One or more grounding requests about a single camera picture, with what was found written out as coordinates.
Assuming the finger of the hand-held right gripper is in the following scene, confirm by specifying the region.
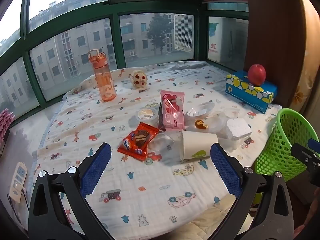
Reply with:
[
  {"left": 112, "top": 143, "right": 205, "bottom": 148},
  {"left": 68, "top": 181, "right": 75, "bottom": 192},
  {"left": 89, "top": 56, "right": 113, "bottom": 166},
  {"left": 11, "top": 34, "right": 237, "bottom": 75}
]
[
  {"left": 307, "top": 138, "right": 320, "bottom": 154},
  {"left": 290, "top": 142, "right": 320, "bottom": 171}
]

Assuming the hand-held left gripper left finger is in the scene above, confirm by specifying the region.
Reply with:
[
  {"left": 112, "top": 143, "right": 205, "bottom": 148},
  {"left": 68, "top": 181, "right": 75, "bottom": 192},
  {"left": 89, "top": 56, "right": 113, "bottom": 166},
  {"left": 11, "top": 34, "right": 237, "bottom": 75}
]
[{"left": 28, "top": 142, "right": 118, "bottom": 240}]

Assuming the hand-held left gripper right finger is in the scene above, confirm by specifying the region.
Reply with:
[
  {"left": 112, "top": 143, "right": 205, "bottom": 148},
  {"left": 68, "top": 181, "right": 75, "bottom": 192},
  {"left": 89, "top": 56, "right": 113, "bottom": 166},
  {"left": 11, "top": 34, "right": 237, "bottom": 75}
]
[{"left": 207, "top": 142, "right": 294, "bottom": 240}]

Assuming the green plastic mesh basket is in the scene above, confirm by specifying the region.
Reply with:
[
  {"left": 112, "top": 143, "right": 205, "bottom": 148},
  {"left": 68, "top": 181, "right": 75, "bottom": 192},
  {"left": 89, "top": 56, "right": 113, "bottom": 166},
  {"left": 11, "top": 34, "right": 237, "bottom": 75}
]
[{"left": 254, "top": 108, "right": 320, "bottom": 182}]

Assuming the white paper cup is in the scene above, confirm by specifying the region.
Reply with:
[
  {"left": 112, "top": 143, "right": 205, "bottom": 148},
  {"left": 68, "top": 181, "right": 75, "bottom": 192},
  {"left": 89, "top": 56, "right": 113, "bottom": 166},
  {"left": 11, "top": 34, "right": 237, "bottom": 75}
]
[{"left": 179, "top": 130, "right": 219, "bottom": 161}]

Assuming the white styrofoam block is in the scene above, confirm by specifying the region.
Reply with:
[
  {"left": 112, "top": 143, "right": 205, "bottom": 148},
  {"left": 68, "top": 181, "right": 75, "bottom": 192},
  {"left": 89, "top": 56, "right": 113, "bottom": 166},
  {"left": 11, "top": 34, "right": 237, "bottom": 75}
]
[{"left": 226, "top": 117, "right": 252, "bottom": 142}]

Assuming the orange snack packet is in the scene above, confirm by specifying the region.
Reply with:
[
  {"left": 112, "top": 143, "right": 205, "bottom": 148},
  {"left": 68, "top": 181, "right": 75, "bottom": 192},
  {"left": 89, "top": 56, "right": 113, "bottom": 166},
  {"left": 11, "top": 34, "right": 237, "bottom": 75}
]
[{"left": 117, "top": 122, "right": 160, "bottom": 161}]

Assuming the golden wrapper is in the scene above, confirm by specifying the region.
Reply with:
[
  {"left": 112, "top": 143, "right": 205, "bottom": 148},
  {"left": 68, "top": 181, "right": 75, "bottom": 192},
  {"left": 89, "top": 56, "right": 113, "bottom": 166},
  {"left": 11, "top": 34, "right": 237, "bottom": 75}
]
[{"left": 195, "top": 119, "right": 209, "bottom": 130}]

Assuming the clear plastic cup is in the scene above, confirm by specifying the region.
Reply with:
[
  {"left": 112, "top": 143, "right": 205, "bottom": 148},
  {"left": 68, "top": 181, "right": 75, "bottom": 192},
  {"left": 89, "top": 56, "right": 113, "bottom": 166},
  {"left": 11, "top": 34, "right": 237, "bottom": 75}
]
[{"left": 149, "top": 132, "right": 183, "bottom": 160}]

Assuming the white pudding cup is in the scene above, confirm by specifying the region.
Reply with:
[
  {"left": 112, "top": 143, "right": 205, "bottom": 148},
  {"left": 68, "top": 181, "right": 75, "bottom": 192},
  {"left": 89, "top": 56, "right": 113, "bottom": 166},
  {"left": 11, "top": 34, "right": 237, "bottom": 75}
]
[{"left": 136, "top": 107, "right": 158, "bottom": 125}]

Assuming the pink snack packet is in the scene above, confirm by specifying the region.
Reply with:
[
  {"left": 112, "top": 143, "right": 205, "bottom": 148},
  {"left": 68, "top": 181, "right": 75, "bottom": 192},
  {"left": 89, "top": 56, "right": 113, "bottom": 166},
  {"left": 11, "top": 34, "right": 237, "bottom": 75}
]
[{"left": 160, "top": 90, "right": 185, "bottom": 130}]

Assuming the clear plastic container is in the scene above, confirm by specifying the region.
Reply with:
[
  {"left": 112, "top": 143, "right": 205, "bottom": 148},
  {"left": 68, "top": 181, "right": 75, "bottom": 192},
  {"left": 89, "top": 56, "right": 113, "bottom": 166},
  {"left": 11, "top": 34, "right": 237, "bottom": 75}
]
[{"left": 195, "top": 111, "right": 227, "bottom": 140}]

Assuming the printed blanket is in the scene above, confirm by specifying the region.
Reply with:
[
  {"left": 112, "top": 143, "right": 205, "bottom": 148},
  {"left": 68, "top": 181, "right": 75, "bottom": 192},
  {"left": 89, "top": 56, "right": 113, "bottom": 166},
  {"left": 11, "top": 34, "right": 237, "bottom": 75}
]
[{"left": 27, "top": 60, "right": 283, "bottom": 240}]

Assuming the cream quilted bedding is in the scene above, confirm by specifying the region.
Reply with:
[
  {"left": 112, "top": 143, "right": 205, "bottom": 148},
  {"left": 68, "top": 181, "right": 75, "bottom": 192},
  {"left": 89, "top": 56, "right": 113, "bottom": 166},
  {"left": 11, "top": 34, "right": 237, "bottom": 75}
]
[{"left": 175, "top": 195, "right": 250, "bottom": 240}]

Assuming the floral beige curtain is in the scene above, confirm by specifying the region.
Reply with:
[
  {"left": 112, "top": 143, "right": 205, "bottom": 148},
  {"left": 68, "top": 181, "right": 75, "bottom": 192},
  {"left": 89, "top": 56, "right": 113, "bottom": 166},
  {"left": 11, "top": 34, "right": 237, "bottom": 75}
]
[{"left": 290, "top": 0, "right": 320, "bottom": 120}]

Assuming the clear container with white lid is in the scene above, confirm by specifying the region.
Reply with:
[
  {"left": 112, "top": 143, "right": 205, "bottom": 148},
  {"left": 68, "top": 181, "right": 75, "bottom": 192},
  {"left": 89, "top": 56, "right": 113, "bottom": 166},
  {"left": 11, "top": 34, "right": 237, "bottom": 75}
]
[{"left": 187, "top": 102, "right": 215, "bottom": 118}]

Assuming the blue patterned cardboard box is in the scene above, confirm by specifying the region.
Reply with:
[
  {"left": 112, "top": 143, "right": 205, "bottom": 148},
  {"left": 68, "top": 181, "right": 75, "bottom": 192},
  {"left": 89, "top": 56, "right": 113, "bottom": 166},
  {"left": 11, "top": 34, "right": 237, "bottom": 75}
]
[{"left": 225, "top": 70, "right": 277, "bottom": 114}]

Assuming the white power strip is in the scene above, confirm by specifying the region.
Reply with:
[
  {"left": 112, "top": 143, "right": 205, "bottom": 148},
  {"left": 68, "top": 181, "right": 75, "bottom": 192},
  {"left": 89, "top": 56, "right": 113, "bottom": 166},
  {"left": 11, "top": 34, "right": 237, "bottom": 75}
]
[{"left": 9, "top": 162, "right": 27, "bottom": 203}]

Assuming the dark snack packet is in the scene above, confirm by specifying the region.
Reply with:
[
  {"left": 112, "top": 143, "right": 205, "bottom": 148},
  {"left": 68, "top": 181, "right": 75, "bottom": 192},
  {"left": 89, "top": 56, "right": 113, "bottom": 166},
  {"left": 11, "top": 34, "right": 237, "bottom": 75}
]
[{"left": 157, "top": 101, "right": 165, "bottom": 132}]

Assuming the orange water bottle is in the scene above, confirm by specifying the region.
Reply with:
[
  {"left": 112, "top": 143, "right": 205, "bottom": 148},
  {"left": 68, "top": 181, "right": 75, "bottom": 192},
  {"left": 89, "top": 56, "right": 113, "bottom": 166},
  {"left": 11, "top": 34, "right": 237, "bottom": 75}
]
[{"left": 87, "top": 49, "right": 117, "bottom": 102}]

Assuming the red apple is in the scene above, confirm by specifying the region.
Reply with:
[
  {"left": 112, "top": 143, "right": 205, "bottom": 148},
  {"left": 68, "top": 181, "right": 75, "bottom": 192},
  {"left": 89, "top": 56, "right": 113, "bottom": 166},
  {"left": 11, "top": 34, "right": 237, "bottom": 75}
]
[{"left": 247, "top": 64, "right": 267, "bottom": 86}]

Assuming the round cream plush toy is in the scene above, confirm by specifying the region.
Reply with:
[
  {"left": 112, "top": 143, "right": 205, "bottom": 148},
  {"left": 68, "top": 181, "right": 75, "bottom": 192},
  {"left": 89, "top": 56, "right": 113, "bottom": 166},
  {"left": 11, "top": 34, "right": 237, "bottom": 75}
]
[{"left": 130, "top": 70, "right": 148, "bottom": 90}]

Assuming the pink patterned cloth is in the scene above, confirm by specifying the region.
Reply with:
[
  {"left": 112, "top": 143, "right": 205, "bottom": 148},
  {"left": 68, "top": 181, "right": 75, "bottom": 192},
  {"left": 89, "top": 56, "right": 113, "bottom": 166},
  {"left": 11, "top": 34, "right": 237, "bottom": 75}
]
[{"left": 0, "top": 109, "right": 15, "bottom": 138}]

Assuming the brown wooden panel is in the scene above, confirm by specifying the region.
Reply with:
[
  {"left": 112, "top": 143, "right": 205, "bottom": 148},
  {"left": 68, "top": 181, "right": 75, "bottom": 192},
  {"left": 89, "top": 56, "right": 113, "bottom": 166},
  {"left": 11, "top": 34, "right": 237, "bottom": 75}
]
[{"left": 244, "top": 0, "right": 308, "bottom": 108}]

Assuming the green window frame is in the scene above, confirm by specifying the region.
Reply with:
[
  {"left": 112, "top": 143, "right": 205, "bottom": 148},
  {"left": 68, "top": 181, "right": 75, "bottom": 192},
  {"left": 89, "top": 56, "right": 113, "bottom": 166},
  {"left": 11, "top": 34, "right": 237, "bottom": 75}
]
[{"left": 0, "top": 0, "right": 249, "bottom": 130}]

